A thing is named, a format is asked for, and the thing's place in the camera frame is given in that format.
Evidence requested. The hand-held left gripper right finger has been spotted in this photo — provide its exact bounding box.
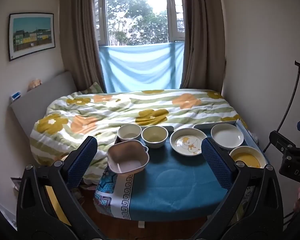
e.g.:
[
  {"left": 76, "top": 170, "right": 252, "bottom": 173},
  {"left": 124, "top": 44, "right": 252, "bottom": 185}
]
[{"left": 201, "top": 137, "right": 283, "bottom": 240}]

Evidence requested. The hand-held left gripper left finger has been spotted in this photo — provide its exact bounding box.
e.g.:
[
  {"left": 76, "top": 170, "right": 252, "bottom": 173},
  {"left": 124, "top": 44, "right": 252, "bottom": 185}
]
[{"left": 16, "top": 135, "right": 108, "bottom": 240}]

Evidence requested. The yellow plate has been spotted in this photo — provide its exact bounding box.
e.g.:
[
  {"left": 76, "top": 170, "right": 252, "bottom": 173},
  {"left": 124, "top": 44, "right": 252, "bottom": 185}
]
[{"left": 229, "top": 146, "right": 267, "bottom": 169}]

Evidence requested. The pink square bowl with handles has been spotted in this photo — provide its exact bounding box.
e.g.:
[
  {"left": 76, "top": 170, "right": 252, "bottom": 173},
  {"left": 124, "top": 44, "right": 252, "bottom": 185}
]
[{"left": 107, "top": 140, "right": 150, "bottom": 174}]

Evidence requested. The black curved rod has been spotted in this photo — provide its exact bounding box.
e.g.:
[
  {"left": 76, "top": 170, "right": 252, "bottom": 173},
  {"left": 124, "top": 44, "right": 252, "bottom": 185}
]
[{"left": 263, "top": 60, "right": 300, "bottom": 153}]

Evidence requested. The white plate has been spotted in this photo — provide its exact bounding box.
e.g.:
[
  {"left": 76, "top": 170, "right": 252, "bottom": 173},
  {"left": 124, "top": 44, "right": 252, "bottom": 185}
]
[{"left": 211, "top": 124, "right": 244, "bottom": 149}]

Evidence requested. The snowman print plate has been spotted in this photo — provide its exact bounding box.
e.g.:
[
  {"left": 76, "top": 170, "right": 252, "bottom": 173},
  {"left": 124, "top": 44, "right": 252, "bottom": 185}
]
[{"left": 169, "top": 128, "right": 208, "bottom": 157}]

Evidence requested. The blue patterned tablecloth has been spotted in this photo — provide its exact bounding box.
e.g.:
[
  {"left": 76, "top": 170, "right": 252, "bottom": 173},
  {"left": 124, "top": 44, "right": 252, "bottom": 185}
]
[{"left": 94, "top": 130, "right": 243, "bottom": 222}]

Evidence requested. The cream bowl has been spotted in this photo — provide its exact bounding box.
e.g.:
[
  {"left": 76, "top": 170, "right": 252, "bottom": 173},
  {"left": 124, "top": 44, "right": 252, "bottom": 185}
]
[
  {"left": 117, "top": 124, "right": 142, "bottom": 142},
  {"left": 141, "top": 126, "right": 168, "bottom": 149}
]

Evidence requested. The floral striped blanket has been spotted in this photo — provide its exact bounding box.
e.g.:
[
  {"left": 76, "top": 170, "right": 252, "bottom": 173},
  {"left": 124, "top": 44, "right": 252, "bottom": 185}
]
[{"left": 30, "top": 89, "right": 248, "bottom": 180}]

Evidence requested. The grey headboard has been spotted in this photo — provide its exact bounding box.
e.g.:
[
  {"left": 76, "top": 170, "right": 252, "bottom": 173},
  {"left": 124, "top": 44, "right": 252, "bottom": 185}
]
[{"left": 10, "top": 70, "right": 78, "bottom": 138}]

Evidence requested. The green pillow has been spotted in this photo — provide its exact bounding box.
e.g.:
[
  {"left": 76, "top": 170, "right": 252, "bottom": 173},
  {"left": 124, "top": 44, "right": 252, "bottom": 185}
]
[{"left": 79, "top": 81, "right": 104, "bottom": 95}]

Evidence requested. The plush toy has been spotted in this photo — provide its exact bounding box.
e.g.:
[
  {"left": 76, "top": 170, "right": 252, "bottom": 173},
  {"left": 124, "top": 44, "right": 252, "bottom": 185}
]
[{"left": 27, "top": 79, "right": 43, "bottom": 92}]

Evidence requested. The hanging light blue cloth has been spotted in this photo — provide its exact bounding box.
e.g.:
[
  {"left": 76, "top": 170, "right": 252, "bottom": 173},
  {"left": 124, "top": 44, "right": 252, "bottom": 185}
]
[{"left": 98, "top": 41, "right": 185, "bottom": 93}]

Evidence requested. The brown curtain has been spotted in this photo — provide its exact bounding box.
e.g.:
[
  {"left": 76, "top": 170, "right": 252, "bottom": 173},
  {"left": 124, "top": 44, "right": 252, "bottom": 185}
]
[
  {"left": 59, "top": 0, "right": 105, "bottom": 93},
  {"left": 180, "top": 0, "right": 227, "bottom": 90}
]

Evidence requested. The window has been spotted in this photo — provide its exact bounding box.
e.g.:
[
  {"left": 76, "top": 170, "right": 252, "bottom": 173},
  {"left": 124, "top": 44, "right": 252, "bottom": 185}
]
[{"left": 94, "top": 0, "right": 185, "bottom": 47}]

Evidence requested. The black cable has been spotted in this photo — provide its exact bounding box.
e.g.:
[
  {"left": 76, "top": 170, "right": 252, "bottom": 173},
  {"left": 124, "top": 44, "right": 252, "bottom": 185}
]
[{"left": 282, "top": 210, "right": 298, "bottom": 232}]

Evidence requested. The framed wall picture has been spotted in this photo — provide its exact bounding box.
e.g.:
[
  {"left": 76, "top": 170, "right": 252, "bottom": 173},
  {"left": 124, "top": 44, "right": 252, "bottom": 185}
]
[{"left": 8, "top": 12, "right": 56, "bottom": 62}]

